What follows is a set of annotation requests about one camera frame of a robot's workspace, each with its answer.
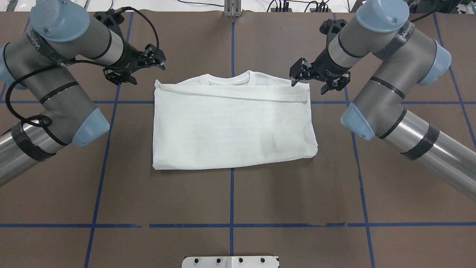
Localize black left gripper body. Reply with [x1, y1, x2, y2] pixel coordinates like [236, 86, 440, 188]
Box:
[93, 10, 166, 85]

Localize aluminium frame post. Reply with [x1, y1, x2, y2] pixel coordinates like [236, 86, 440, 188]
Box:
[224, 0, 242, 17]

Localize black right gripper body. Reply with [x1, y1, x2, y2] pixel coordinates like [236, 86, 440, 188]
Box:
[306, 19, 350, 95]

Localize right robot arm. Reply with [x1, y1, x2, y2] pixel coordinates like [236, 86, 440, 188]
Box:
[289, 0, 476, 201]

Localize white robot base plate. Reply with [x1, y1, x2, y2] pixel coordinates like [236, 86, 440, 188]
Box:
[181, 256, 280, 268]

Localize white long-sleeve printed shirt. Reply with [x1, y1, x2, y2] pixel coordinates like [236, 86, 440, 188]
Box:
[152, 71, 318, 170]

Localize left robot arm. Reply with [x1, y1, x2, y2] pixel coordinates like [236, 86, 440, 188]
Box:
[1, 0, 165, 185]

